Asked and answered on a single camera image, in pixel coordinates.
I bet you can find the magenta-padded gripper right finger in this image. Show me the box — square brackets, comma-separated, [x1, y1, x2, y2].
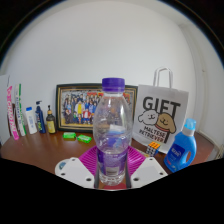
[125, 145, 169, 190]

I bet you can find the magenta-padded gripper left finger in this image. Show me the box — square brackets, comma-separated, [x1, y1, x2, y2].
[55, 145, 100, 190]

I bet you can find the clear purple-capped water bottle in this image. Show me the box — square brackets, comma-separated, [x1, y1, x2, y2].
[92, 77, 134, 187]

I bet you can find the colourful puzzle cube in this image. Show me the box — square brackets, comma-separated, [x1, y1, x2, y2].
[145, 141, 162, 158]

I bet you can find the blue laundry detergent bottle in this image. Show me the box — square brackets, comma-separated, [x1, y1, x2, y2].
[163, 118, 198, 174]

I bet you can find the dark bottle with yellow label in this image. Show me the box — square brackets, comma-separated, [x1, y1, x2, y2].
[45, 105, 57, 135]

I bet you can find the white dog-print paper bag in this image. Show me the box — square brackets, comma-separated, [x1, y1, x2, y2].
[132, 66, 190, 155]

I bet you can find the dark blue pump bottle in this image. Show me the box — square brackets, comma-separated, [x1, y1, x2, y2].
[34, 100, 47, 134]

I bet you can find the dark-framed group photo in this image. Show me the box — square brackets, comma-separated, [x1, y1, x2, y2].
[54, 83, 139, 134]

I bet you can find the white bottle with blue cap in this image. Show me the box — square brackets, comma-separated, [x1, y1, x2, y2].
[25, 106, 38, 135]

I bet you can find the green and white toothpaste box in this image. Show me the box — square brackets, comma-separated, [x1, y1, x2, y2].
[13, 83, 28, 137]

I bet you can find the pink toothpaste box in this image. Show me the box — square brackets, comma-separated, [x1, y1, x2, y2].
[6, 84, 20, 141]

